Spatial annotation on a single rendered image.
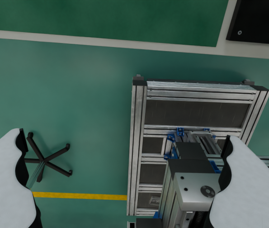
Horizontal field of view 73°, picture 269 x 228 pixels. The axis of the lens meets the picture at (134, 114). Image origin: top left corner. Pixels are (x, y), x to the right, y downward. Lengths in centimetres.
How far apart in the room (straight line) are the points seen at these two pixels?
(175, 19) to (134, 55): 79
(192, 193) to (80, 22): 50
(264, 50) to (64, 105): 126
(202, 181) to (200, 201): 6
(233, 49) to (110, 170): 150
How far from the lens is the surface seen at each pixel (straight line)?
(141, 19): 51
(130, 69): 130
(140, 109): 116
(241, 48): 59
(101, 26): 51
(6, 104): 168
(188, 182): 51
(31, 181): 165
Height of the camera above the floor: 126
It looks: 61 degrees down
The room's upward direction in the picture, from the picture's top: 178 degrees clockwise
